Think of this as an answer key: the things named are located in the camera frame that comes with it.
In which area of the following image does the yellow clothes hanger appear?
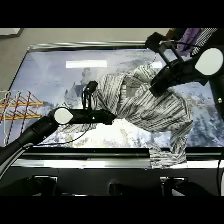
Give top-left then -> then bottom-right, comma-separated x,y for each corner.
0,101 -> 45,109
0,112 -> 43,121

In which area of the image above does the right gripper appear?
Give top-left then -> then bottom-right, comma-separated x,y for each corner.
149,66 -> 178,98

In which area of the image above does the black cable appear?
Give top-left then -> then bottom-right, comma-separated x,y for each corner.
33,122 -> 93,147

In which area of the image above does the purple garment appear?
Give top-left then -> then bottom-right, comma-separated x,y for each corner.
176,28 -> 202,56

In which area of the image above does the silver frame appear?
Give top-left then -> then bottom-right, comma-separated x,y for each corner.
0,146 -> 224,197

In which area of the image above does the black garment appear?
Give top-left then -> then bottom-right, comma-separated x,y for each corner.
211,28 -> 224,50

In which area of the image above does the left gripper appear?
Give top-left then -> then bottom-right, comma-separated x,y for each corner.
72,107 -> 118,127

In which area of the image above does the striped garment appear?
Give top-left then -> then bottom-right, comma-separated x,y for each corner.
191,28 -> 218,52

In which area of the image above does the white flat object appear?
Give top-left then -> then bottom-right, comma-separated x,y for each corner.
0,28 -> 24,38

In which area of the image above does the brown garment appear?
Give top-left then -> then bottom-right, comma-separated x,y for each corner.
165,28 -> 185,40

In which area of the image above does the black white striped shirt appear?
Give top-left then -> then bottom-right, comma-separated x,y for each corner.
62,64 -> 195,170

